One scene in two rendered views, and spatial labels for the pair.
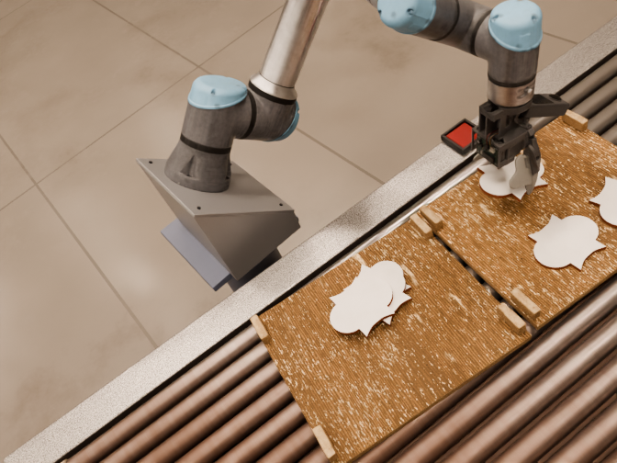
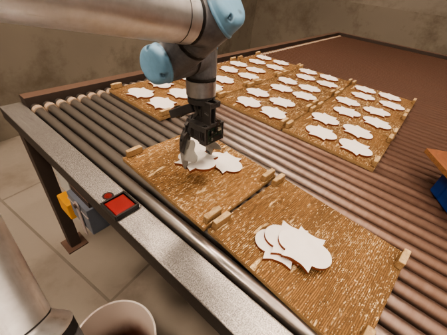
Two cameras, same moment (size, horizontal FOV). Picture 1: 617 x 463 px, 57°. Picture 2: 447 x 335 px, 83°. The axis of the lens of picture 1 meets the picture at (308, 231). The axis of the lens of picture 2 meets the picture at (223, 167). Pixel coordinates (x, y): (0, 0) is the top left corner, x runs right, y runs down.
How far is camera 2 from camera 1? 110 cm
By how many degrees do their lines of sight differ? 83
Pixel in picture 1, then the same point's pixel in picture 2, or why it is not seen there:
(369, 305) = (302, 241)
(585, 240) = (223, 155)
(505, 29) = not seen: hidden behind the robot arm
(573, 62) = (64, 153)
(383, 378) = (340, 235)
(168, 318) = not seen: outside the picture
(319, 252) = (247, 313)
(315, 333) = (335, 288)
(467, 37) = not seen: hidden behind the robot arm
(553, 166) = (167, 163)
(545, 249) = (231, 167)
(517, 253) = (233, 179)
